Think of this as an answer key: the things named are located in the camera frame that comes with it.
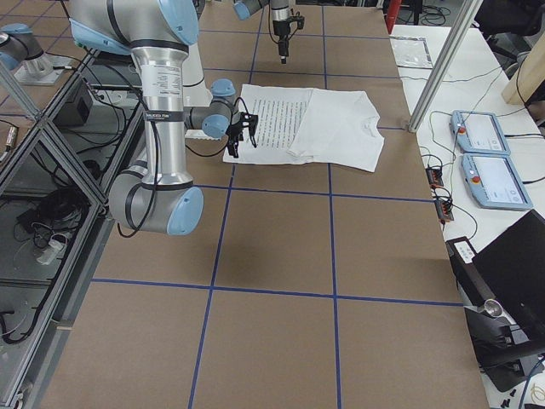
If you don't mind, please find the lower teach pendant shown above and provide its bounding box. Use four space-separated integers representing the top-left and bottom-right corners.
462 153 533 210

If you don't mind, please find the teach pendant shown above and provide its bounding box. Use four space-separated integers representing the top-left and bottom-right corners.
450 110 511 156
462 153 533 210

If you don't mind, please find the black laptop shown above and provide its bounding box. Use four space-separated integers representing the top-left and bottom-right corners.
473 210 544 339

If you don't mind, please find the lower orange circuit board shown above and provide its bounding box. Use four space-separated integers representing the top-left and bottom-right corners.
434 199 454 225

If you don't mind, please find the white long-sleeve printed shirt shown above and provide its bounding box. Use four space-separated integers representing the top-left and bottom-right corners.
223 84 384 172

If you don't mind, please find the black office chair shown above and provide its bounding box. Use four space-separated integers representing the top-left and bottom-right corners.
474 0 544 60

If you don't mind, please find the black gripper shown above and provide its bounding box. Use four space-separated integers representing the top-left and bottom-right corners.
227 112 259 158
272 12 305 64

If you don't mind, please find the clear plastic bag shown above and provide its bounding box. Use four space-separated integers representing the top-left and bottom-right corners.
390 36 433 69

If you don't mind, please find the upper teach pendant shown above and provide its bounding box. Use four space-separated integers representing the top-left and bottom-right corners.
450 110 511 156

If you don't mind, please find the orange circuit board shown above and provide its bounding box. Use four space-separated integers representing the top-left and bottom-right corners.
425 166 445 188
434 199 454 225

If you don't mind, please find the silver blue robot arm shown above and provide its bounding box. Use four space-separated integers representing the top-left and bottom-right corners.
233 0 305 65
70 1 259 235

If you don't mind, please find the upper orange circuit board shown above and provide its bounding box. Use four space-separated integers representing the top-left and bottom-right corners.
425 166 445 188

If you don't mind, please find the aluminium frame post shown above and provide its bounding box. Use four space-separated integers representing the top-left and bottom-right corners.
407 0 483 133

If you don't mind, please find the black power adapter box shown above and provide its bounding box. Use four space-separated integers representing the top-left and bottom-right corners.
53 82 93 127

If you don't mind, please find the wooden board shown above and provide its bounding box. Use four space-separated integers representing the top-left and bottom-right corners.
502 34 544 105

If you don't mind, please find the black table cable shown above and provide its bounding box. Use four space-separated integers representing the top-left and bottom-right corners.
419 109 478 239

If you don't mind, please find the white power strip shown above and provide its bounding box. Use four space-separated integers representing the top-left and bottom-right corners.
36 239 65 265

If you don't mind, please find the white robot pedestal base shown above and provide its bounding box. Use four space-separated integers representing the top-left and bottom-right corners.
163 42 227 141

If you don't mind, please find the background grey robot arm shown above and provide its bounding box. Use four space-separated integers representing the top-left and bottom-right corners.
1 23 62 86

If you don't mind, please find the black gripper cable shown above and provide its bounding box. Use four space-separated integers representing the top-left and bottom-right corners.
117 96 256 239

